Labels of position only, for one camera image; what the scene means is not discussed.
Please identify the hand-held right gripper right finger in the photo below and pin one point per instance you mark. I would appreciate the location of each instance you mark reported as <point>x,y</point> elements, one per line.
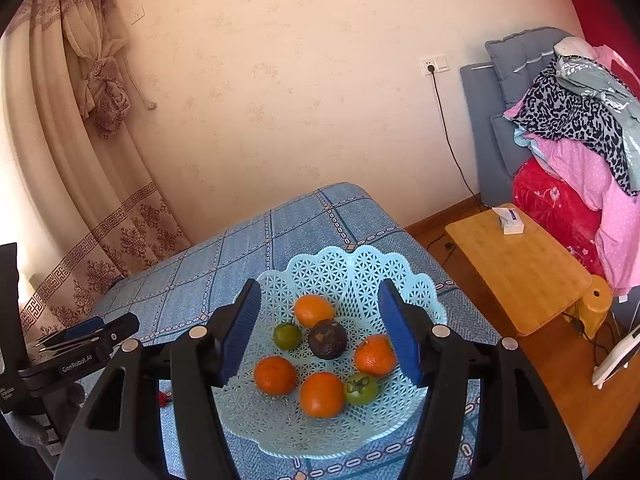
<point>400,335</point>

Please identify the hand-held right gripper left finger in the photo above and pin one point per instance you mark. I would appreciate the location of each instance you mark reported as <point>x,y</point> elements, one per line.
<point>240,330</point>

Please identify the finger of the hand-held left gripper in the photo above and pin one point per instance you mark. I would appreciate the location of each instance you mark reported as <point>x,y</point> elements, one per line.
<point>120,327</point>
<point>82,330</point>

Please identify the dark green tomato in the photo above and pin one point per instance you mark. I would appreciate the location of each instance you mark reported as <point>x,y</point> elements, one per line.
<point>287,336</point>

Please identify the yellow-green tomato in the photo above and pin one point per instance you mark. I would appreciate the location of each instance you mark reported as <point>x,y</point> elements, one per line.
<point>361,388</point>

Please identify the dark brown passion fruit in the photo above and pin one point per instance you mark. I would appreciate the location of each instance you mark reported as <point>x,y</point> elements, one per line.
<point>327,338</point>

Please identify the light blue plastic basket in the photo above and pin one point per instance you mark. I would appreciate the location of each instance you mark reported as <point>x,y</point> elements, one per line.
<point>345,280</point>

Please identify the large orange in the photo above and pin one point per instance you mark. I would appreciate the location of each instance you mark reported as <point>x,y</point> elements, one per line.
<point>322,394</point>

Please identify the person's left hand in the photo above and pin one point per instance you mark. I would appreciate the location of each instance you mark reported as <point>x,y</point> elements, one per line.
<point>70,402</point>

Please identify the wooden low table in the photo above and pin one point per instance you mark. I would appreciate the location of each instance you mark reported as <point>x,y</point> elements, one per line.
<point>525,275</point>

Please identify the white tissue box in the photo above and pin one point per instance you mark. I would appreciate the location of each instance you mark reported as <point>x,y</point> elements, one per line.
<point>509,220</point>

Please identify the beige patterned curtain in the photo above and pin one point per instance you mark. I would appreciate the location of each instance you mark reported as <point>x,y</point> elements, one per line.
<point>55,160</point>

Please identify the yellow plastic stool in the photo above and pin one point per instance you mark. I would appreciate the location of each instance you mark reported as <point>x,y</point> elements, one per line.
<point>597,300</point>

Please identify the red floral blanket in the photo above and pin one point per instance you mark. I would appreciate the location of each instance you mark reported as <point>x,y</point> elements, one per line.
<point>550,200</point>

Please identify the white plastic stand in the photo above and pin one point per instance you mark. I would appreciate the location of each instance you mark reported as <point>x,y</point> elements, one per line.
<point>617,355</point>

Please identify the curtain tieback knot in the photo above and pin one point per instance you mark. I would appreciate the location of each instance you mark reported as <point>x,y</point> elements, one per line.
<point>107,95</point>

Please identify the pile of colourful clothes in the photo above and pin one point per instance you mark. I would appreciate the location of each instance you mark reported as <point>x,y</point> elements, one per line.
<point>615,220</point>

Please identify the leopard print cloth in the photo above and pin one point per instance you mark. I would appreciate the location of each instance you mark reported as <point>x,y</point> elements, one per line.
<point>565,110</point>

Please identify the grey floral cloth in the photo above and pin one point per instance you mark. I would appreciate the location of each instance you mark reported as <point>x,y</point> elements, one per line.
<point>607,87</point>

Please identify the white cloth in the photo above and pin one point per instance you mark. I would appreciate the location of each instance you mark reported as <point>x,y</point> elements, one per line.
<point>574,49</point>

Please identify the red panel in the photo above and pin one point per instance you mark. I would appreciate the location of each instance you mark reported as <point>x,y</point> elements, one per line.
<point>605,20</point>

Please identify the small white wall socket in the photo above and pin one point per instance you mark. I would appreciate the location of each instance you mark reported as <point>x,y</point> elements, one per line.
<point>135,15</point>

